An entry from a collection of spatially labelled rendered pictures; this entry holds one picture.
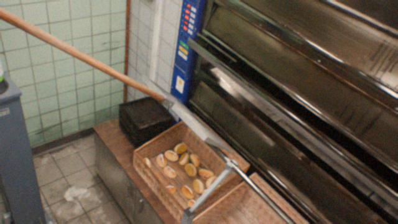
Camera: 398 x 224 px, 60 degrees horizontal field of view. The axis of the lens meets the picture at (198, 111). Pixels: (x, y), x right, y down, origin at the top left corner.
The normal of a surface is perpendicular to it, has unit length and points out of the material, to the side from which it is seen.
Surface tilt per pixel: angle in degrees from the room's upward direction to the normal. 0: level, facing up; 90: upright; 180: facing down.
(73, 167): 0
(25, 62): 90
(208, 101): 70
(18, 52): 90
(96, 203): 0
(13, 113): 90
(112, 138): 0
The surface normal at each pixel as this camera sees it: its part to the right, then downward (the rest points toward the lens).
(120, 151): 0.16, -0.76
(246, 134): -0.67, 0.02
